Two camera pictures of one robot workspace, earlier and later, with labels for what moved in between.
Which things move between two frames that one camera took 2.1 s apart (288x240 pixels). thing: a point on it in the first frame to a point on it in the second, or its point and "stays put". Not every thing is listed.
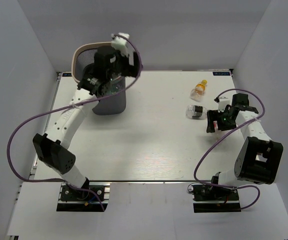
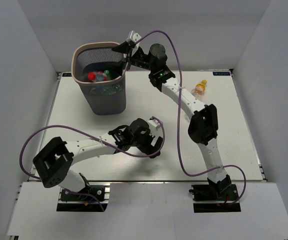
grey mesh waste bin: x=83 y=56 stays put
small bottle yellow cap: x=197 y=92 stays put
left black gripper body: x=124 y=67 to x=144 y=143
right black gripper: x=213 y=115 to x=125 y=47
